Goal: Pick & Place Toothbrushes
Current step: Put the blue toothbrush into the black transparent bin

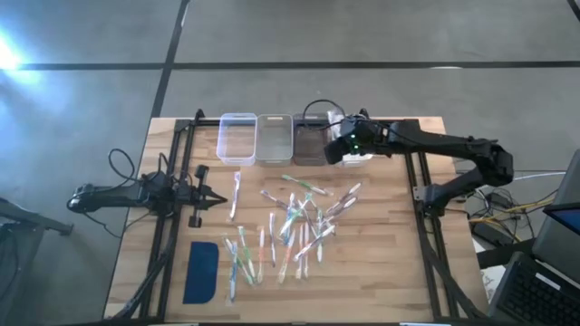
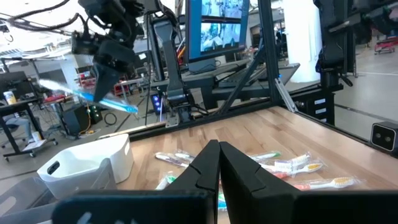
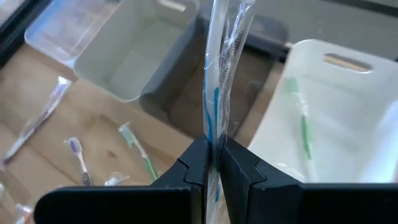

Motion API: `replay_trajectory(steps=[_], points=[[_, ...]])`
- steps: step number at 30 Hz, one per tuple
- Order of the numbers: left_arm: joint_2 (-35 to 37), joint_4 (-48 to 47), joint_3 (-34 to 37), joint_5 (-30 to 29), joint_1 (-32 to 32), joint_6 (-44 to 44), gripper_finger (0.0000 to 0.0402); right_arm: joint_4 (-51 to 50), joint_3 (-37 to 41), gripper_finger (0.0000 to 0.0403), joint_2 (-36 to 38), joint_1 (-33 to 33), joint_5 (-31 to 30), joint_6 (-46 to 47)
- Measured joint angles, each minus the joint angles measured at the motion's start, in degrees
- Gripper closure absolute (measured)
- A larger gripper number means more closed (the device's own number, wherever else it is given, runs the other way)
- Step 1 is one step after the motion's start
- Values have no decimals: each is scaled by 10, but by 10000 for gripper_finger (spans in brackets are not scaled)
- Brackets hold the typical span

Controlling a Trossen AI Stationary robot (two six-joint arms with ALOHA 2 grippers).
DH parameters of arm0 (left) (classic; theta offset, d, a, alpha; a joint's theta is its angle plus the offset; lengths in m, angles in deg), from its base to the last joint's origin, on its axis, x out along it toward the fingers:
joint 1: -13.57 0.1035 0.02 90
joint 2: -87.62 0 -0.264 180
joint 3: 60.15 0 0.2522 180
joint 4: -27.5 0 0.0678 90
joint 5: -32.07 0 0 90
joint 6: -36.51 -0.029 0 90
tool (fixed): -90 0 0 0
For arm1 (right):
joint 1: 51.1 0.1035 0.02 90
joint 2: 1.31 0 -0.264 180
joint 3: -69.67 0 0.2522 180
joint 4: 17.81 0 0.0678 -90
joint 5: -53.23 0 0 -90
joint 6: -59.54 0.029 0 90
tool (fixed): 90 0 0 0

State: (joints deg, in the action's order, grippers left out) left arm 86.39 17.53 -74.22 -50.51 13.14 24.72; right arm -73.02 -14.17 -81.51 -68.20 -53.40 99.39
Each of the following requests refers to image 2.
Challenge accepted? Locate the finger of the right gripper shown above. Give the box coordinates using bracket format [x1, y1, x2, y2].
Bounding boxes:
[104, 66, 122, 103]
[92, 63, 109, 104]

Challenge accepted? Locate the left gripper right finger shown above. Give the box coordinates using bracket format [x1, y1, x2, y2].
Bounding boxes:
[219, 141, 301, 224]

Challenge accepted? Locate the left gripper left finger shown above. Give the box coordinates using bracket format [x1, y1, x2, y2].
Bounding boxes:
[165, 139, 221, 192]

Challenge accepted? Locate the blue toothbrush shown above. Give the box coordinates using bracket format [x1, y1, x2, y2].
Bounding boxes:
[217, 192, 228, 213]
[39, 78, 139, 114]

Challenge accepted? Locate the green toothbrush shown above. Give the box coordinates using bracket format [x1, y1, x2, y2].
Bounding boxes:
[154, 172, 178, 191]
[248, 151, 282, 162]

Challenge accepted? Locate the black computer tower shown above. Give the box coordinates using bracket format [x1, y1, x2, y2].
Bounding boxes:
[62, 104, 104, 135]

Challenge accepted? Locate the orange wrapped toothbrush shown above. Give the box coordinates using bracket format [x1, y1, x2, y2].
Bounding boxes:
[273, 162, 325, 180]
[292, 176, 363, 192]

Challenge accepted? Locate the white plastic bin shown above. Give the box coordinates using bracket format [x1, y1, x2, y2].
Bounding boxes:
[36, 133, 135, 200]

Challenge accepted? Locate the black rolling desk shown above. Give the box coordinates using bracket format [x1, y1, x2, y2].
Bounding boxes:
[0, 70, 59, 162]

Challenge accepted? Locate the white bottle yellow label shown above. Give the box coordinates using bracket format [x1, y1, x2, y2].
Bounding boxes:
[2, 90, 17, 106]

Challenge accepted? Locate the dark smoky plastic bin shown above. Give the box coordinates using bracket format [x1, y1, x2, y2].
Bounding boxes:
[0, 157, 116, 224]

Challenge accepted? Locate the monitor with blue screen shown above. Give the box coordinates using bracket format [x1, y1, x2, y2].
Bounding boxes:
[185, 0, 251, 63]

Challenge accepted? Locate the black labelled drawer cabinet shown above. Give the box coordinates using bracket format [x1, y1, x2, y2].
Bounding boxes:
[294, 90, 337, 126]

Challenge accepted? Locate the white building column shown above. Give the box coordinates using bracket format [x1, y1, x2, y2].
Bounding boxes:
[282, 0, 323, 83]

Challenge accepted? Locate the black background rig column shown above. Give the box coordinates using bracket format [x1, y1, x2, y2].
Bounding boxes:
[313, 0, 357, 94]

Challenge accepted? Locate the red cart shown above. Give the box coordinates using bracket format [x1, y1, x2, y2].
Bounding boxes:
[374, 37, 398, 55]

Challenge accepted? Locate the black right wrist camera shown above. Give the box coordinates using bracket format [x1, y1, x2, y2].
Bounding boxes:
[71, 30, 102, 56]

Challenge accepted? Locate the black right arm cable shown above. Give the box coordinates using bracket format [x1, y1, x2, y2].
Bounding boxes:
[6, 0, 83, 32]

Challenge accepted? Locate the grey table-level camera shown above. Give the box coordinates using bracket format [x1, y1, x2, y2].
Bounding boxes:
[370, 121, 398, 153]

